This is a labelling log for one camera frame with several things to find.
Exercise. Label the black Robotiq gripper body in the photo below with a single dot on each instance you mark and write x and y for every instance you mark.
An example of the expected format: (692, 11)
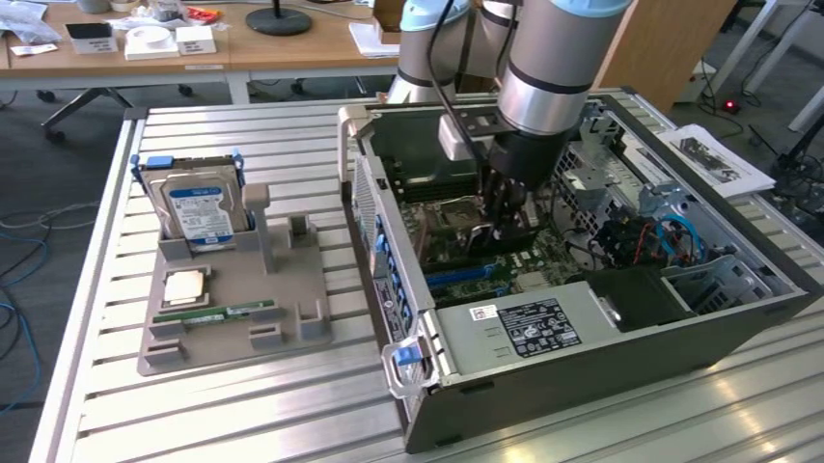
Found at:
(528, 159)

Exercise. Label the low-profile graphics card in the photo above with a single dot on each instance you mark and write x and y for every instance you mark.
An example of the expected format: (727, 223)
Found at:
(503, 248)

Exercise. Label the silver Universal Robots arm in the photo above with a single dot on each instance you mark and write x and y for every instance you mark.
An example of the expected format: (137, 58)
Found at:
(548, 72)

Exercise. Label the CPU socket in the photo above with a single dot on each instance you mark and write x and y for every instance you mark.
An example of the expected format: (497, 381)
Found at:
(457, 212)

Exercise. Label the perforated metal drive cage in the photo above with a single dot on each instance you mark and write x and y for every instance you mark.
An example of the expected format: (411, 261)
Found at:
(592, 193)

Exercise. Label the green motherboard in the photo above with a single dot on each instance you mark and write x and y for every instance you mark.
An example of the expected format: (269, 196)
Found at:
(553, 255)

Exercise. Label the blue expansion slot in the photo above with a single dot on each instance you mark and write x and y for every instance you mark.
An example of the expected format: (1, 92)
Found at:
(457, 277)

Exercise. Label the printed paper manual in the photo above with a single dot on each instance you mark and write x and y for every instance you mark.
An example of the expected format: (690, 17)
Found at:
(715, 159)

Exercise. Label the grey power supply unit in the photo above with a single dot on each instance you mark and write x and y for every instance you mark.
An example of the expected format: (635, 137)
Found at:
(476, 347)

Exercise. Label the small white cabinet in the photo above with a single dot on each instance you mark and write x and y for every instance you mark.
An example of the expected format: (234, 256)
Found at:
(699, 87)

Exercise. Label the power strip with red light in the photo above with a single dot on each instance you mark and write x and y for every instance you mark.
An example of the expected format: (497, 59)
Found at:
(731, 106)

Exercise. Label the wooden cabinet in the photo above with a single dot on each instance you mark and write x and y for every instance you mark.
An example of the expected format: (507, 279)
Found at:
(676, 38)

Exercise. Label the stack of white papers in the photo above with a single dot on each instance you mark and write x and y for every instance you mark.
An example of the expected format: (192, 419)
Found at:
(373, 41)

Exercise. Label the silver disk bay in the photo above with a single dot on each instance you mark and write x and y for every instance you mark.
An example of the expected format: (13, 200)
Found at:
(727, 284)

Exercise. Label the brown cardboard box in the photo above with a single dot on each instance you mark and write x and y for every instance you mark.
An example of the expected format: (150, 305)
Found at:
(389, 14)

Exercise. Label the open dark grey PC case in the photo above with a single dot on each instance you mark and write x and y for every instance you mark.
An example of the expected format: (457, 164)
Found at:
(580, 386)

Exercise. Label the black tripod stand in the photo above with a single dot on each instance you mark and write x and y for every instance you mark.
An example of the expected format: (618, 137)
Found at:
(802, 159)

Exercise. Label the grey printed parts rack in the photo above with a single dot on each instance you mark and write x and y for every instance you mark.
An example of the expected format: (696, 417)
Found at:
(238, 284)

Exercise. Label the hard disk with blue label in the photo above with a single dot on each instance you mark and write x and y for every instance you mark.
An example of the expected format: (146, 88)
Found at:
(197, 212)

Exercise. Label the hard disk in blue caddy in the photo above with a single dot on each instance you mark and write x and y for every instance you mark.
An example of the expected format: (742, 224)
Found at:
(190, 165)

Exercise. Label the black round lamp base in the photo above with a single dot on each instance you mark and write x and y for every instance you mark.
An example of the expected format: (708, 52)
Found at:
(277, 21)

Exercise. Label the green RAM stick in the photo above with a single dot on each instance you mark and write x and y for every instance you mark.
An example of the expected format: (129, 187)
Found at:
(209, 312)

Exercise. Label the silver CPU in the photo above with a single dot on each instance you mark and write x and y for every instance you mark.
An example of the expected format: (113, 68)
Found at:
(185, 288)

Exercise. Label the plain white box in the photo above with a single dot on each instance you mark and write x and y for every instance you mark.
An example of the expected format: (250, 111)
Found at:
(194, 41)

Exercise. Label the red packet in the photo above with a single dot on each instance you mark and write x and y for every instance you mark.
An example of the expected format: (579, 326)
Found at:
(204, 15)

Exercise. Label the white box with tape roll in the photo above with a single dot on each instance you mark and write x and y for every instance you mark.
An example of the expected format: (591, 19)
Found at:
(151, 43)

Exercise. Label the wooden desk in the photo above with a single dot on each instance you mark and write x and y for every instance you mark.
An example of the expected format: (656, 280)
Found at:
(97, 65)

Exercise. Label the black wheeled chair base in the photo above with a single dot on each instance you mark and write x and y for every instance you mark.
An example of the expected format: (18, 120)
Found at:
(71, 113)

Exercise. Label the white box with black top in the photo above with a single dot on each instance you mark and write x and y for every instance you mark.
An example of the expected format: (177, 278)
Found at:
(94, 38)

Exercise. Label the grey cup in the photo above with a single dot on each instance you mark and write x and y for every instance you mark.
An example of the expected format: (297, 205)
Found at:
(95, 6)

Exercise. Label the white card with red print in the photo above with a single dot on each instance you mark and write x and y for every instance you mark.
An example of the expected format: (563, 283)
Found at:
(33, 49)

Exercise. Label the clear plastic bag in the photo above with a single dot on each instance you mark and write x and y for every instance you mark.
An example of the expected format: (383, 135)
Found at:
(26, 21)

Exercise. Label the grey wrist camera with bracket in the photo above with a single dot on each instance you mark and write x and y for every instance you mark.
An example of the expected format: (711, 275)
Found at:
(457, 144)

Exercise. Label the white desk frame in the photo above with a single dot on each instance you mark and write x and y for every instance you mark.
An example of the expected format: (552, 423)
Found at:
(752, 86)

